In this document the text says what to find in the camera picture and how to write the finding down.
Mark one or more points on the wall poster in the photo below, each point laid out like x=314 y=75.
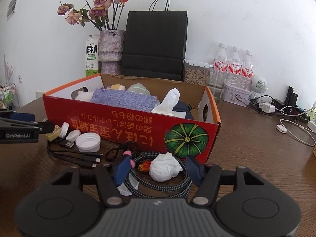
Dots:
x=11 y=9

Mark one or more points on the black devices by wall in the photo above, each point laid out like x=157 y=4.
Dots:
x=291 y=97

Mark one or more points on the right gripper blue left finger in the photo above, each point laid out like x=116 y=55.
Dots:
x=121 y=170

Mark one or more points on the middle water bottle red label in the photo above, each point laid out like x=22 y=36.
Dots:
x=234 y=67

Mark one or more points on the yellow mahjong tile eraser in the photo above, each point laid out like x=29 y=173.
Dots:
x=54 y=135

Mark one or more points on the green white milk carton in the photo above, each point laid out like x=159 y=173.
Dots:
x=92 y=64

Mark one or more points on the red orange cardboard box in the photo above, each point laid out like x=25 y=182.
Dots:
x=150 y=131

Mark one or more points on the clear container of seeds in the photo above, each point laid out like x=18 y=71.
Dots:
x=195 y=71

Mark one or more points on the white floral tin box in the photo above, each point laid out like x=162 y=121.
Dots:
x=236 y=95

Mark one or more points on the black paper shopping bag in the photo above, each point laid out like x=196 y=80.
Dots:
x=155 y=42

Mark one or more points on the white power adapter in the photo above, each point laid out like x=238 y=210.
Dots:
x=267 y=107

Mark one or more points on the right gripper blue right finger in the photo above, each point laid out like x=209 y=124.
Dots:
x=195 y=170

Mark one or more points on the purple fabric pouch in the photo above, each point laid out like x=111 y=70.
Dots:
x=128 y=100

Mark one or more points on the orange dried leaf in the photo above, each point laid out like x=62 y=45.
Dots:
x=144 y=166

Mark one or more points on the dried pink rose bouquet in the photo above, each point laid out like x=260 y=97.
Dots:
x=103 y=14

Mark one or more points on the metal wire shelf rack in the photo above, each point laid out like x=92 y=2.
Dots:
x=8 y=96

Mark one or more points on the purple textured vase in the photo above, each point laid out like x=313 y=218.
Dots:
x=111 y=51

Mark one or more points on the right water bottle red label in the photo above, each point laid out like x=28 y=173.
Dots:
x=247 y=70

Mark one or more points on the small white cap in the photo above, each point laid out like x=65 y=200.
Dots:
x=73 y=135
x=64 y=129

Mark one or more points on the white round speaker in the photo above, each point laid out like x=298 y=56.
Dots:
x=258 y=86

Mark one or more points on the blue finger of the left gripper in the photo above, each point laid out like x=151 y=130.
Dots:
x=28 y=117
x=45 y=127

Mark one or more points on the clear drinking glass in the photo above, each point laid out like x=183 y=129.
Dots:
x=216 y=81

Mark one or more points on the water bottle red label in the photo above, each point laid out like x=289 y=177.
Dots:
x=221 y=59
x=247 y=70
x=234 y=67

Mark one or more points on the white tissue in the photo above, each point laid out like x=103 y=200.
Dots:
x=168 y=103
x=164 y=167

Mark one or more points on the translucent plastic bag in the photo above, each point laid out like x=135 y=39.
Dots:
x=138 y=89

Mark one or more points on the left water bottle red label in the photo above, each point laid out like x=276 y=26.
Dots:
x=221 y=59

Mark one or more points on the large white bottle cap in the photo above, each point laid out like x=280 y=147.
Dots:
x=88 y=142

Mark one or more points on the white yellow plush alpaca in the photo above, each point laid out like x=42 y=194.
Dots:
x=91 y=96

